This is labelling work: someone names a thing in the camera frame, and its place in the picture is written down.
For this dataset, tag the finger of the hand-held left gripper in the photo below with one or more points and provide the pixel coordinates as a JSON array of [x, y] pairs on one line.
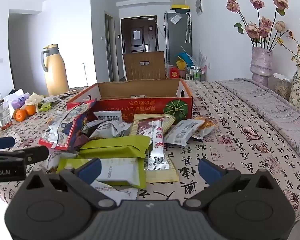
[[36, 155], [2, 143]]

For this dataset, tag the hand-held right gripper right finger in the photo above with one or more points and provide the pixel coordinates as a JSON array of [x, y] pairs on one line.
[[210, 170]]

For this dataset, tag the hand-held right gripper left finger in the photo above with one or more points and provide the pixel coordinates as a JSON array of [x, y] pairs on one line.
[[90, 168]]

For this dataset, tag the green white snack packet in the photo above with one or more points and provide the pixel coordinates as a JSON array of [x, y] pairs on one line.
[[120, 171]]

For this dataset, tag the plain green snack packet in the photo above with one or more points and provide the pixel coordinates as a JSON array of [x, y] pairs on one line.
[[115, 146]]

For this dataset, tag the silver red snack bag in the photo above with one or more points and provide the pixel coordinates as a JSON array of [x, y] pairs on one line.
[[62, 127]]

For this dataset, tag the orange snack packet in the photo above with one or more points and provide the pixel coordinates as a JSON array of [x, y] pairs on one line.
[[207, 126]]

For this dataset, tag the white grey snack packet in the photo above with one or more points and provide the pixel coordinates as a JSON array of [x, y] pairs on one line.
[[182, 132]]

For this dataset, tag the beige snack packet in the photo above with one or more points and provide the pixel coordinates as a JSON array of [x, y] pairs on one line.
[[162, 177]]

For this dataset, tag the white black-label snack packet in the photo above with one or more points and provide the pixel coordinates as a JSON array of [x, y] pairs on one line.
[[107, 117]]

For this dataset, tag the clear red snack bar packet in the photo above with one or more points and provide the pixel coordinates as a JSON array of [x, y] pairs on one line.
[[152, 140]]

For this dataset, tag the red cardboard box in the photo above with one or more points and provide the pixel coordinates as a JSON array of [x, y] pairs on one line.
[[140, 105]]

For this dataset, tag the clear glass cup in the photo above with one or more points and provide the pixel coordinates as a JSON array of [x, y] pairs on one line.
[[1, 115]]

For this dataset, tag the orange fruit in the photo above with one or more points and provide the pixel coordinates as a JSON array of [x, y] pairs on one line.
[[20, 115], [30, 110]]

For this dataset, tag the purple tissue pack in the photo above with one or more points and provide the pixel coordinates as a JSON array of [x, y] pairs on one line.
[[20, 101]]

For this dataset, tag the small green snack packet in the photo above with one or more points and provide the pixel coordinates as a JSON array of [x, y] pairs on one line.
[[45, 106]]

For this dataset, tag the white plastic bag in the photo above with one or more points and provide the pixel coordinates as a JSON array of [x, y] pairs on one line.
[[16, 94]]

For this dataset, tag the dark cloth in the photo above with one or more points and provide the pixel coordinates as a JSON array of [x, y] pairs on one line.
[[12, 91]]

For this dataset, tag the cream crumpled wrapper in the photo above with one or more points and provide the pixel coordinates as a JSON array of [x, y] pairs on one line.
[[33, 100]]

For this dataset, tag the small white snack packet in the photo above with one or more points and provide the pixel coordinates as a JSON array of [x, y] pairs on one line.
[[51, 99]]

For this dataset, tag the small grey snack packet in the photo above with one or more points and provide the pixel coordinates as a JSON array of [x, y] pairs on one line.
[[65, 94]]

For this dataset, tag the yellow thermos jug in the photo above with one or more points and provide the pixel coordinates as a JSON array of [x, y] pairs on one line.
[[55, 75]]

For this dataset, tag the grey patterned cloth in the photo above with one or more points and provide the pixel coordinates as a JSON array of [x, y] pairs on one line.
[[265, 105]]

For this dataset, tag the white pole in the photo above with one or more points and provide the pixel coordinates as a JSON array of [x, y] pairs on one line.
[[84, 75]]

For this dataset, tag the red gift box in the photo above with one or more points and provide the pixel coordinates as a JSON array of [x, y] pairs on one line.
[[174, 73]]

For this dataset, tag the yellow bag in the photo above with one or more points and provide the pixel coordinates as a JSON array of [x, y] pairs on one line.
[[181, 64]]

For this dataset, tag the glass jar white lid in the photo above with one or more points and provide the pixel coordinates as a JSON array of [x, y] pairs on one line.
[[282, 87]]

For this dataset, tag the pale dried grass bunch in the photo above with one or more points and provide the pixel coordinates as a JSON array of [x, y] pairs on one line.
[[201, 55]]

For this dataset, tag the pink textured vase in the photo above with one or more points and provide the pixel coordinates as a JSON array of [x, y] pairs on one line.
[[261, 65]]

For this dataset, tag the floral ceramic vase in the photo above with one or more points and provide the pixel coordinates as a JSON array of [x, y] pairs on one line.
[[298, 90]]

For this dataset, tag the grey interior door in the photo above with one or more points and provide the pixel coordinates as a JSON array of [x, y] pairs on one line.
[[110, 50]]

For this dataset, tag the dark brown entrance door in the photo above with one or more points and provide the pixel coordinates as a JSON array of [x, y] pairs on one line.
[[140, 45]]

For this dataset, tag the grey refrigerator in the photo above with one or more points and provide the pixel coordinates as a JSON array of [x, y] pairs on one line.
[[176, 40]]

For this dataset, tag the white door notice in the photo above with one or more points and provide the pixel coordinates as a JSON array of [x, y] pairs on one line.
[[135, 33]]

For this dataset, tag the white umbrella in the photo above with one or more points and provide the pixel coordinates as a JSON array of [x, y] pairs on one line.
[[188, 27]]

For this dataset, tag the dried pink rose bouquet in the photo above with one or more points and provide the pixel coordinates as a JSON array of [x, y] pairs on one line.
[[252, 31]]

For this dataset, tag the white paper sheet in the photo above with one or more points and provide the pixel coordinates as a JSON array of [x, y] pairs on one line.
[[175, 18]]

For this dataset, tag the yellow box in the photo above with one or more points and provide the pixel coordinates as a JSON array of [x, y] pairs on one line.
[[180, 6]]

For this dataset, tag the white wall panel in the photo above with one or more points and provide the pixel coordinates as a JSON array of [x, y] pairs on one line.
[[199, 5]]

